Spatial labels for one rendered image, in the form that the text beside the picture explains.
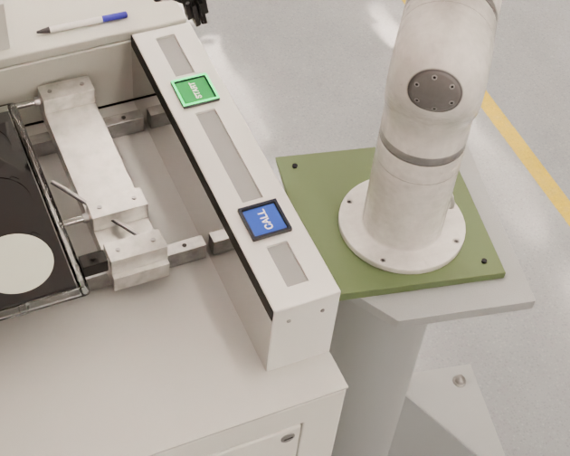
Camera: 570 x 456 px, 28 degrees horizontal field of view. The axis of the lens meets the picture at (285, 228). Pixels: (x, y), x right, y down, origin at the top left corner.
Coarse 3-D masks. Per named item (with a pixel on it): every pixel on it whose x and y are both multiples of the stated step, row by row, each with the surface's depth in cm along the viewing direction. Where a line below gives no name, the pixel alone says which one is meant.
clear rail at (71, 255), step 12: (12, 108) 168; (24, 132) 166; (24, 144) 164; (36, 156) 163; (36, 168) 161; (36, 180) 160; (48, 192) 159; (48, 204) 157; (60, 216) 156; (60, 228) 155; (60, 240) 154; (72, 252) 152; (72, 264) 151; (84, 276) 150
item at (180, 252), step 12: (192, 240) 162; (168, 252) 160; (180, 252) 160; (192, 252) 162; (204, 252) 163; (180, 264) 163; (72, 276) 156; (96, 276) 157; (108, 276) 158; (96, 288) 159
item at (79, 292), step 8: (80, 288) 149; (88, 288) 149; (48, 296) 148; (56, 296) 148; (64, 296) 148; (72, 296) 148; (80, 296) 149; (24, 304) 146; (32, 304) 146; (40, 304) 147; (48, 304) 147; (56, 304) 148; (0, 312) 145; (8, 312) 145; (16, 312) 146; (24, 312) 146; (0, 320) 145
